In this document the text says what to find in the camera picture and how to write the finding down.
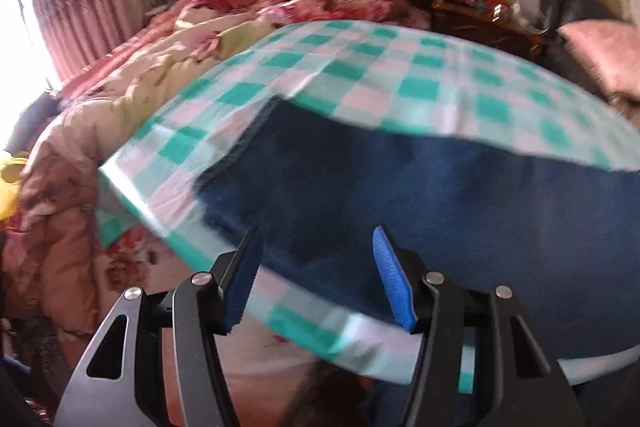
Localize dark wooden nightstand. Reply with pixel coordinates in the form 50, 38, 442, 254
431, 0, 547, 62

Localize black leather armchair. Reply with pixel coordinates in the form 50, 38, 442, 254
537, 0, 626, 98

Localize blue denim jeans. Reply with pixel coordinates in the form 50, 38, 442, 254
194, 98, 639, 359

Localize green white checkered tablecloth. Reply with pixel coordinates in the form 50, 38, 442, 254
95, 18, 640, 396

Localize floral red pink quilt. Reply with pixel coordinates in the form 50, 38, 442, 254
0, 0, 432, 338

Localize large pink floral pillow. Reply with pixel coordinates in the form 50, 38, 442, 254
558, 20, 639, 101

